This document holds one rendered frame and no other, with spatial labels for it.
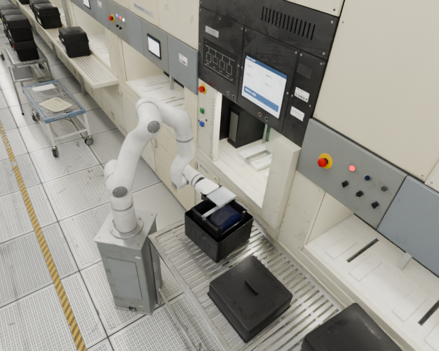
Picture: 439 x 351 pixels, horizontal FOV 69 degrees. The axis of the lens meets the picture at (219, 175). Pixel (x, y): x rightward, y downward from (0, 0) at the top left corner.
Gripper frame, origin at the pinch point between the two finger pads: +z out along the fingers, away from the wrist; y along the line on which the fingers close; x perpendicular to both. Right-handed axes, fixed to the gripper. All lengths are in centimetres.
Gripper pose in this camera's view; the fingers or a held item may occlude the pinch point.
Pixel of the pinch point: (219, 198)
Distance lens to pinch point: 167.2
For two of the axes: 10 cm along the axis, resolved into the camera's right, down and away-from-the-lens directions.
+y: -7.2, 4.1, -5.6
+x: 0.6, -7.6, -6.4
